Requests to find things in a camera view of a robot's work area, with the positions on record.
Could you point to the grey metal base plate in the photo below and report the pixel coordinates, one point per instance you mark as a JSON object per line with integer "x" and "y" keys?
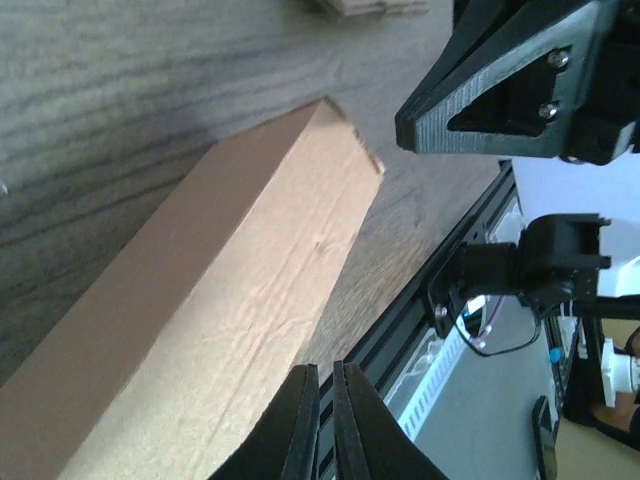
{"x": 481, "y": 424}

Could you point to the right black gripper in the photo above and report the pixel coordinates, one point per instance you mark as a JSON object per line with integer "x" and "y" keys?
{"x": 531, "y": 78}

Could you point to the cardboard box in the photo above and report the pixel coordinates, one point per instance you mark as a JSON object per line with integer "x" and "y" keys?
{"x": 167, "y": 361}

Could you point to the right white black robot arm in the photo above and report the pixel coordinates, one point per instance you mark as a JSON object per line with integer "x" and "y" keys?
{"x": 576, "y": 248}

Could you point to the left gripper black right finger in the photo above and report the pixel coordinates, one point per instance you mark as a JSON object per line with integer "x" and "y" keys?
{"x": 368, "y": 442}

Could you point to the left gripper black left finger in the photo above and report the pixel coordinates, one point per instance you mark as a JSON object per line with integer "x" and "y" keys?
{"x": 283, "y": 443}

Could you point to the stack of flat cardboard blanks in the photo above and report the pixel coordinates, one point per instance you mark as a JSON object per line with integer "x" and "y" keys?
{"x": 362, "y": 8}

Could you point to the person in dark shirt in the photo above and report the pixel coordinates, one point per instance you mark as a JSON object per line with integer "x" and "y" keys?
{"x": 620, "y": 423}

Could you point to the light blue slotted cable duct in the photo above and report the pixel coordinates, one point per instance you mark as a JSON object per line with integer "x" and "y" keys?
{"x": 415, "y": 392}

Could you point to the black aluminium frame rail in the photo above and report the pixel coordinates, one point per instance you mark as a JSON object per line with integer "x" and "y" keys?
{"x": 386, "y": 301}

